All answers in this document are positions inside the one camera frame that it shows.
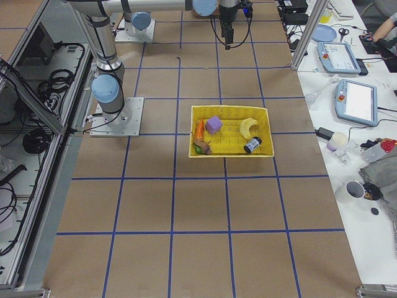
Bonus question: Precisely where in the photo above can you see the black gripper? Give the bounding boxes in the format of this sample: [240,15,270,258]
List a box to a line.
[219,6,236,50]

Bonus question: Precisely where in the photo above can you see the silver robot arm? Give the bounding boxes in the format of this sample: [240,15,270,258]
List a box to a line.
[69,0,252,135]

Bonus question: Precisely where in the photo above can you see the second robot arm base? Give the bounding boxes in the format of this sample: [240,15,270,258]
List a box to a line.
[115,12,156,43]

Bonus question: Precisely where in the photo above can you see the person forearm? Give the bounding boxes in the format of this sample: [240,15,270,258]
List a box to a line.
[373,19,395,42]

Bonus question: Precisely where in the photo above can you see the blue plate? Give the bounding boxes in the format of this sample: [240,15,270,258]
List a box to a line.
[311,24,337,43]

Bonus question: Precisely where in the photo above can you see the yellow cup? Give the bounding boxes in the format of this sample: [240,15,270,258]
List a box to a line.
[319,9,332,24]

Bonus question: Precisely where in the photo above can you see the pale banana slice toy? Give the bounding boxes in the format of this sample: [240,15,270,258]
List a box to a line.
[239,118,258,140]

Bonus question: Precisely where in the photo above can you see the purple foam cube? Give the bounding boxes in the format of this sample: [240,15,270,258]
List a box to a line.
[205,115,223,135]

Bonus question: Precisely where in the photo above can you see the black scissors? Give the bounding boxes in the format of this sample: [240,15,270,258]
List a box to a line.
[338,27,349,43]

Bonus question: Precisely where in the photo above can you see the upper teach pendant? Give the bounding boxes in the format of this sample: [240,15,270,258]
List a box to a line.
[316,42,361,75]

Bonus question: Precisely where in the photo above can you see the teach pendant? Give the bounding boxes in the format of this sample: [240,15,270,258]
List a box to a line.
[334,79,378,127]
[316,42,361,75]

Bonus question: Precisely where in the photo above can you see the light bulb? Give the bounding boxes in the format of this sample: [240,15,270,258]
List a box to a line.
[305,83,332,107]

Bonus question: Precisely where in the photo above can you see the orange toy carrot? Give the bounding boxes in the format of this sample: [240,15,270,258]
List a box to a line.
[194,119,205,141]

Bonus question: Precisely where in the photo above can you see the yellow woven basket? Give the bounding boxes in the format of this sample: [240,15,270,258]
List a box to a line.
[189,105,274,158]

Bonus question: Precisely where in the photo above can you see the black cylindrical can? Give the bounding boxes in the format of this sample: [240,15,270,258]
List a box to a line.
[243,137,262,154]

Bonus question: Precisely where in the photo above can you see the brown and green toy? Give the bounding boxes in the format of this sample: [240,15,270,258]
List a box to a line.
[194,140,212,155]

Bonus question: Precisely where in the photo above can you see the black power adapter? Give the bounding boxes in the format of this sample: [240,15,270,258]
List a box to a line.
[314,127,334,140]

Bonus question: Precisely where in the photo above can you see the lower teach pendant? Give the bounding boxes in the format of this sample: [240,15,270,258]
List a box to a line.
[334,79,378,127]

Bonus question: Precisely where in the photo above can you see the white purple jar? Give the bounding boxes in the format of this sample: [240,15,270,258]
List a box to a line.
[326,132,348,151]

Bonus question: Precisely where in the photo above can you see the red toy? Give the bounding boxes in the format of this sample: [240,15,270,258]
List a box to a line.
[380,138,396,153]

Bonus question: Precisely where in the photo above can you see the white mug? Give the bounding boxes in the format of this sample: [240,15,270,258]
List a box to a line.
[335,180,365,203]

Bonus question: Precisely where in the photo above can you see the grey cloth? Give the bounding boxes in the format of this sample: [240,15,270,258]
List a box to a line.
[359,152,396,229]

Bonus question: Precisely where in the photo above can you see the black small bowl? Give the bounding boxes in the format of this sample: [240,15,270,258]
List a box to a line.
[363,183,383,201]

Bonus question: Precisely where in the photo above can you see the black round cap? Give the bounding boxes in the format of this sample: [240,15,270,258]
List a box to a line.
[370,207,379,215]

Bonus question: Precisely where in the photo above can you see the aluminium frame post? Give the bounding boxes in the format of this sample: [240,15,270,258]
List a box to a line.
[291,0,329,71]

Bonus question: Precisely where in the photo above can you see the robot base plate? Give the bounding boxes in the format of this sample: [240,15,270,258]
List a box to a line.
[89,97,144,137]

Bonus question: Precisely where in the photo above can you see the white plastic bracket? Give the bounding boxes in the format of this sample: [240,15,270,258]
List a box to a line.
[332,140,362,165]

